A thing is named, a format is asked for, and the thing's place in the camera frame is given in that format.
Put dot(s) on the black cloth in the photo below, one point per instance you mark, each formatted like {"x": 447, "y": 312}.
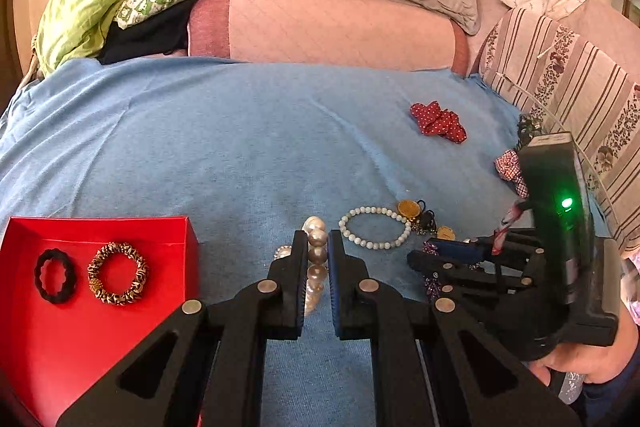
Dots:
{"x": 145, "y": 39}

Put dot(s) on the red polka dot scrunchie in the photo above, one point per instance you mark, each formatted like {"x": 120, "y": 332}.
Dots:
{"x": 435, "y": 119}

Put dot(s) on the person's right hand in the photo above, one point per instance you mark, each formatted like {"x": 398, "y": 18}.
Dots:
{"x": 600, "y": 357}

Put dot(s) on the floral striped cushion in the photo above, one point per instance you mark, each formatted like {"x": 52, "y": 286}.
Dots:
{"x": 575, "y": 67}

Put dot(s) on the purple sparkly hair clip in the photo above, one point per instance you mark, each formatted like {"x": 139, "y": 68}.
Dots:
{"x": 430, "y": 250}

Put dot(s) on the blue blanket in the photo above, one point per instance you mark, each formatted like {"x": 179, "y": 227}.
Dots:
{"x": 200, "y": 147}

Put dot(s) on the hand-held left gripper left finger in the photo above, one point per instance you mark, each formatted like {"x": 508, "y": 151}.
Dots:
{"x": 301, "y": 267}

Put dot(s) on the plaid scrunchie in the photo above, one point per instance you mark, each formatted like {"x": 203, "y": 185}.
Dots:
{"x": 507, "y": 167}

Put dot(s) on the red cardboard box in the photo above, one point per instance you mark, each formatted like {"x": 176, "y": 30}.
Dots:
{"x": 75, "y": 347}

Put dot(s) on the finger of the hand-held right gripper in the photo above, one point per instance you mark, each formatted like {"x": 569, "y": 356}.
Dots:
{"x": 462, "y": 250}
{"x": 425, "y": 263}

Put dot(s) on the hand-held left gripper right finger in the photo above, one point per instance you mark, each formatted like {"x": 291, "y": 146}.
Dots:
{"x": 334, "y": 267}

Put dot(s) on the leopard print scrunchie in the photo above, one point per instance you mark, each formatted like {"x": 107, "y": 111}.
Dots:
{"x": 96, "y": 272}

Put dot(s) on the pink quilted bed sheet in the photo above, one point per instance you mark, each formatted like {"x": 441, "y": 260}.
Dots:
{"x": 325, "y": 27}

